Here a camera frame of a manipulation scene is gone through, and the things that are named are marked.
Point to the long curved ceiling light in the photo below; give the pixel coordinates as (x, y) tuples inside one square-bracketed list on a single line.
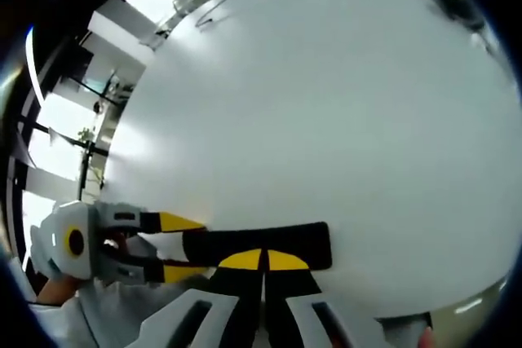
[(33, 67)]

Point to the person's right hand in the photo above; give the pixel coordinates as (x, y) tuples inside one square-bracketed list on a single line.
[(427, 339)]

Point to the black remote control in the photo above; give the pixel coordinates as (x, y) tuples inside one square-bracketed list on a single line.
[(244, 238)]

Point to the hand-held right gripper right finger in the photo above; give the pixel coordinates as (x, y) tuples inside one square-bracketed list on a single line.
[(297, 303)]

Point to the person's left hand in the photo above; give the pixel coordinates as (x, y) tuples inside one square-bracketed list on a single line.
[(59, 290)]

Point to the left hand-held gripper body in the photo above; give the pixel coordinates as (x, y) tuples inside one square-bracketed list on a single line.
[(69, 242)]

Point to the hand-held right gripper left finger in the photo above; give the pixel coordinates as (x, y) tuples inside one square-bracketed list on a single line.
[(228, 303)]

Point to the black floor stand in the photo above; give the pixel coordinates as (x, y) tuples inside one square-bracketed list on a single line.
[(86, 164)]

